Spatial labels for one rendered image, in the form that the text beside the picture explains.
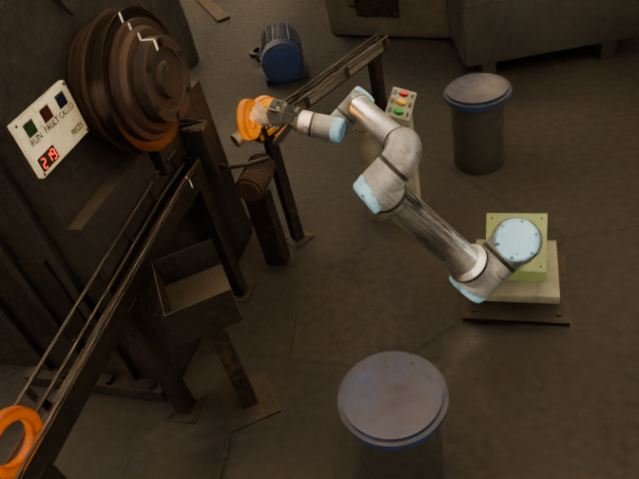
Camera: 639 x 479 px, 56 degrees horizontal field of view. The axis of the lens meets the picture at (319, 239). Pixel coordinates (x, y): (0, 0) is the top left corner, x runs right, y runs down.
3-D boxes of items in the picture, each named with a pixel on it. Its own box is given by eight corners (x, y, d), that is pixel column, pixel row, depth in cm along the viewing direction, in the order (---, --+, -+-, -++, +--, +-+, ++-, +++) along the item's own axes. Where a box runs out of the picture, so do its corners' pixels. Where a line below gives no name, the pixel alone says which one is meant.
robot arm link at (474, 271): (519, 279, 216) (394, 164, 174) (484, 313, 219) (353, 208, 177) (496, 257, 228) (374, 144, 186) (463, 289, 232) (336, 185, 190)
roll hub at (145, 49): (154, 139, 200) (120, 60, 182) (187, 96, 219) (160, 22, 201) (168, 139, 198) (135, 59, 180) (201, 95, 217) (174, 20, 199)
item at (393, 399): (349, 506, 195) (324, 435, 167) (368, 418, 217) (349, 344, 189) (450, 523, 185) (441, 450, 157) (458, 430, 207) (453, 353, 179)
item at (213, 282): (234, 445, 219) (164, 316, 173) (218, 391, 239) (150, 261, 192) (285, 422, 222) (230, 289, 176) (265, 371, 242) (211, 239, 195)
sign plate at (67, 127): (38, 179, 177) (6, 125, 165) (84, 130, 195) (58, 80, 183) (45, 179, 176) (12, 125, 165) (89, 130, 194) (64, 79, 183)
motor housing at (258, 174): (261, 269, 288) (229, 180, 253) (275, 239, 303) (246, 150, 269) (286, 270, 284) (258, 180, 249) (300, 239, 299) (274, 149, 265)
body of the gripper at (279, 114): (271, 98, 224) (302, 105, 223) (270, 117, 230) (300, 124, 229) (265, 108, 219) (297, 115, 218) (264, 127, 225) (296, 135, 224)
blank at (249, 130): (231, 116, 219) (240, 116, 218) (243, 90, 228) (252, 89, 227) (245, 148, 230) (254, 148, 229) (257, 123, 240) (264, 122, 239)
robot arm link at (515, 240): (547, 240, 220) (551, 239, 204) (513, 273, 224) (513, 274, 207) (516, 211, 224) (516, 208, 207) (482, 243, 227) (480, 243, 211)
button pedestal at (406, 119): (394, 224, 293) (377, 114, 254) (400, 194, 310) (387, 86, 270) (426, 225, 289) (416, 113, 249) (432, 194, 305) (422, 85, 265)
